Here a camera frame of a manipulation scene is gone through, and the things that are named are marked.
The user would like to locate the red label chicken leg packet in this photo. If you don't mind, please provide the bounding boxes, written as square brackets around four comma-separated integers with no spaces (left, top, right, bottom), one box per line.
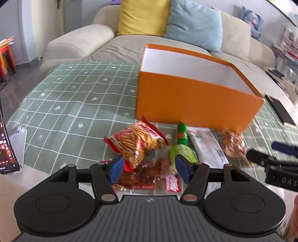
[99,158,182,193]

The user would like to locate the black notebook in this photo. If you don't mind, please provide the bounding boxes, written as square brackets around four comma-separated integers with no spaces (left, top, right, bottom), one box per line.
[265,94,297,126]

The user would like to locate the person's right hand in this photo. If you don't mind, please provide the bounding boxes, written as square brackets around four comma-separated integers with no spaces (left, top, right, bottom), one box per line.
[290,194,298,240]

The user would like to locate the green snack packet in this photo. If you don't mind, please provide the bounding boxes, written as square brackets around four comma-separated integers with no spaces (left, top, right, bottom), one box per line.
[168,144,199,174]

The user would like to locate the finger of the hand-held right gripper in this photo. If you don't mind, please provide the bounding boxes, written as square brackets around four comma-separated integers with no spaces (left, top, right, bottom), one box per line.
[271,141,298,157]
[246,149,276,168]

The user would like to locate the green wrapped sausage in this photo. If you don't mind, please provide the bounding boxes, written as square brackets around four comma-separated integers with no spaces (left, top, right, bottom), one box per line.
[176,122,192,146]

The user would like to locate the small phone on sofa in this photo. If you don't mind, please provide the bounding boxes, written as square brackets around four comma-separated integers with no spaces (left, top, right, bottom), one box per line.
[268,67,286,78]

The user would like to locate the white clear snack packet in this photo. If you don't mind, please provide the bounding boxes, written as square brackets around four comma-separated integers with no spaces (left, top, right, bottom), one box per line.
[187,129,230,169]

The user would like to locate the framed wall picture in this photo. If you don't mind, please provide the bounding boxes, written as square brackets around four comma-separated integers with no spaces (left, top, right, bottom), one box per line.
[267,0,298,26]

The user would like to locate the beige sofa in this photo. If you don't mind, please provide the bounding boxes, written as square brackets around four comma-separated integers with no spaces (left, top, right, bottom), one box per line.
[38,5,298,112]

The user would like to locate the beige cushion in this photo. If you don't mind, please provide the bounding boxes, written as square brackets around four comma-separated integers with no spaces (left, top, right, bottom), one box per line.
[211,7,252,61]

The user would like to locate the green checked tablecloth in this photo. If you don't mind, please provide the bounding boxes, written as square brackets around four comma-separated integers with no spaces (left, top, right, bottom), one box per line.
[5,61,298,187]

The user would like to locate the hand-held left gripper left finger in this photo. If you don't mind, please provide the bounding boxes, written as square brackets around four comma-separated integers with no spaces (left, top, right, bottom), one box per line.
[48,155,126,203]

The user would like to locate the clear packet of orange snacks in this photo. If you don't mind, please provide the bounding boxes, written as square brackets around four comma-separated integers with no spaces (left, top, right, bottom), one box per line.
[215,129,251,167]

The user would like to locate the orange cardboard box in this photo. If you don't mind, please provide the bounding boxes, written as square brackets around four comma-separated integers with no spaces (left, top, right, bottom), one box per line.
[135,43,266,133]

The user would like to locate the red stool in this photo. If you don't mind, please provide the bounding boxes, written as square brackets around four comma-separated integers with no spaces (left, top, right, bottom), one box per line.
[0,44,17,78]

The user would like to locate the red biscuit stick packet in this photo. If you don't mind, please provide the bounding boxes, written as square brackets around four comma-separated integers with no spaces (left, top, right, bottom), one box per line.
[104,116,170,172]

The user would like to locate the smartphone with lit screen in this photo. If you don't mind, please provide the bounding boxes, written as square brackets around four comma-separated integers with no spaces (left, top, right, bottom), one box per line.
[0,93,20,175]

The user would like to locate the yellow cushion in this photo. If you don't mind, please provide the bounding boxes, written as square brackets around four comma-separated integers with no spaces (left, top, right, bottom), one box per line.
[116,0,171,37]

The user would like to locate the blue patterned cushion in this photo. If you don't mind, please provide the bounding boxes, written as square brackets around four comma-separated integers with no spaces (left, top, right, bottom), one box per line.
[241,5,265,42]

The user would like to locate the magazine rack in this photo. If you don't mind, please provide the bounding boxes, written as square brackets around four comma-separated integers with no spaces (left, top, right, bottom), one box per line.
[271,26,298,82]

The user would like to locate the light blue cushion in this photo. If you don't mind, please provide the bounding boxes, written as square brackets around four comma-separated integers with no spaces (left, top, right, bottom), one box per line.
[164,0,223,53]

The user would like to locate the white phone stand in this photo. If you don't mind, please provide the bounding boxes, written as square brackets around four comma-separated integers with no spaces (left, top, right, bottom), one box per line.
[8,126,28,174]

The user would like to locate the books on stool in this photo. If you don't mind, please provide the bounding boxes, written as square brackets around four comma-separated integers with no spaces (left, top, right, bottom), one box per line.
[0,36,15,47]

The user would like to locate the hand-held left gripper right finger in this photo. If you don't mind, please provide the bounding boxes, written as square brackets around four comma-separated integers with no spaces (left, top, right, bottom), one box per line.
[175,155,251,203]

